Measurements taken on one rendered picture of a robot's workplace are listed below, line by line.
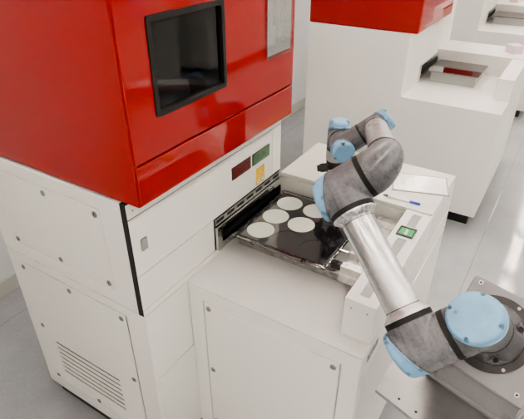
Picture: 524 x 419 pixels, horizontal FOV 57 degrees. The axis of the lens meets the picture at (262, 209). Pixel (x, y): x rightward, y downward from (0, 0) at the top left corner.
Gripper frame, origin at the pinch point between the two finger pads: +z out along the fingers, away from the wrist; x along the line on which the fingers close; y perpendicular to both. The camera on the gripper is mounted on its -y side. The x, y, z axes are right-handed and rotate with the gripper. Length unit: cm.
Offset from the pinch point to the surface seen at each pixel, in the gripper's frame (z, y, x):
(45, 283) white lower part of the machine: 19, -9, -107
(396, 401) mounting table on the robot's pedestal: 9, 79, -17
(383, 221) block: 0.5, 16.4, 14.2
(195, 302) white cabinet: 17, 19, -57
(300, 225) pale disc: 1.3, 8.3, -15.3
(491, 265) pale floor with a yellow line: 91, -37, 134
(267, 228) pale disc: 1.3, 6.1, -27.3
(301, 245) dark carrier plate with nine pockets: 1.4, 19.8, -19.6
